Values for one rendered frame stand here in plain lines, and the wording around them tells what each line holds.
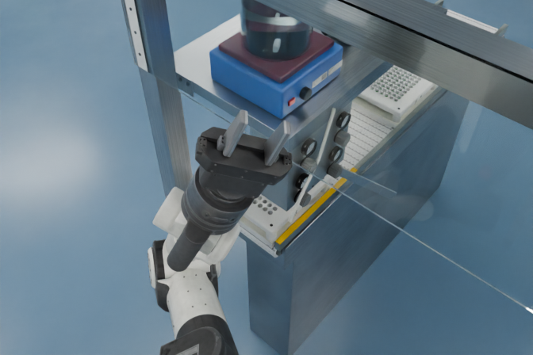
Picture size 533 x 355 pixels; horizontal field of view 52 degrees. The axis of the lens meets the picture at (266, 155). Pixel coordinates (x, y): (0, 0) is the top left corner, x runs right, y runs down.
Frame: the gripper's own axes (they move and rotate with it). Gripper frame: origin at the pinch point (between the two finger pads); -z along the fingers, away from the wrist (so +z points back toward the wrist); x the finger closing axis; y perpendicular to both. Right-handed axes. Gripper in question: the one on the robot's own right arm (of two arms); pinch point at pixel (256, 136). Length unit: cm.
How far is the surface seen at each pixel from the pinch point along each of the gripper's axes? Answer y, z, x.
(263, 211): 30, 63, -28
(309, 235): 30, 70, -45
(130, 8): 45, 24, 15
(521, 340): 27, 115, -162
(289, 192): 22, 41, -25
